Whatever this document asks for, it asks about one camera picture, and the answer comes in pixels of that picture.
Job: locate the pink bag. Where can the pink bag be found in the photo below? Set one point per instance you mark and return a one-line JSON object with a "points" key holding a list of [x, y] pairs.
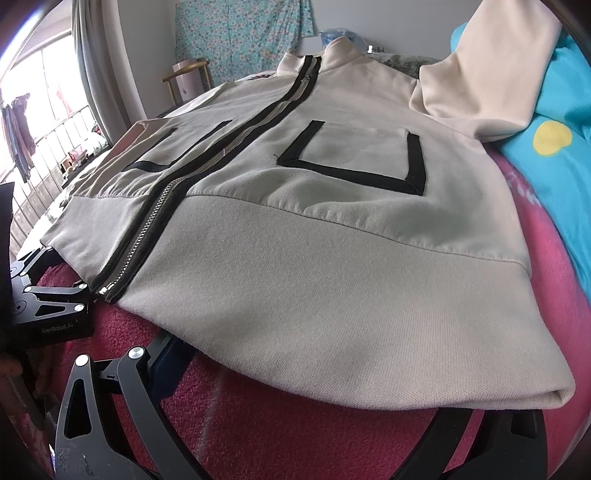
{"points": [[189, 81]]}

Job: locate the floral teal hanging cloth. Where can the floral teal hanging cloth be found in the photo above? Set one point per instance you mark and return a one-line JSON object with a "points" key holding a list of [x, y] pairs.
{"points": [[240, 37]]}

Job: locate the wooden chair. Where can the wooden chair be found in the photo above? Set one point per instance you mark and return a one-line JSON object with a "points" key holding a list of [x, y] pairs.
{"points": [[171, 87]]}

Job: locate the clear plastic bag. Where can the clear plastic bag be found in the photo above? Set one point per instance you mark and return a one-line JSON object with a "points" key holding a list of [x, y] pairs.
{"points": [[339, 36]]}

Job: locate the beige zip jacket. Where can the beige zip jacket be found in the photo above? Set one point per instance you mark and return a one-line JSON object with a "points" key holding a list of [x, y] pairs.
{"points": [[323, 277]]}

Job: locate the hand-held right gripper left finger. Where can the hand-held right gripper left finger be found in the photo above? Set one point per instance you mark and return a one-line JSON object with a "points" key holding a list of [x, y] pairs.
{"points": [[147, 369]]}

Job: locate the balcony railing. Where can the balcony railing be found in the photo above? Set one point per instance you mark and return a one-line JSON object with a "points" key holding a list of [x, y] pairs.
{"points": [[55, 157]]}

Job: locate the hanging laundry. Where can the hanging laundry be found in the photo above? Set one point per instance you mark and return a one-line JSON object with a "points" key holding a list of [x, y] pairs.
{"points": [[21, 134]]}

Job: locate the grey patterned pillow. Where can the grey patterned pillow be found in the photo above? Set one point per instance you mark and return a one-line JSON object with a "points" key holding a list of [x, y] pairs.
{"points": [[401, 62]]}

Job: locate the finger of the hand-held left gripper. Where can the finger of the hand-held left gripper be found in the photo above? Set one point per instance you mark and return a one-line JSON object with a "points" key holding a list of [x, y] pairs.
{"points": [[51, 302], [32, 263]]}

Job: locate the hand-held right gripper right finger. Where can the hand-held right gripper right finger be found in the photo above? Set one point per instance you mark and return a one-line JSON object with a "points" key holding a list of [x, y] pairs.
{"points": [[526, 443]]}

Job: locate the grey curtain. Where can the grey curtain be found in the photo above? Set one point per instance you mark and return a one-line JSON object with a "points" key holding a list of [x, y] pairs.
{"points": [[108, 50]]}

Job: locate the pink fleece blanket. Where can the pink fleece blanket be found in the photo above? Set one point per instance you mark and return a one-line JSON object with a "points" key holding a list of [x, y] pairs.
{"points": [[286, 443]]}

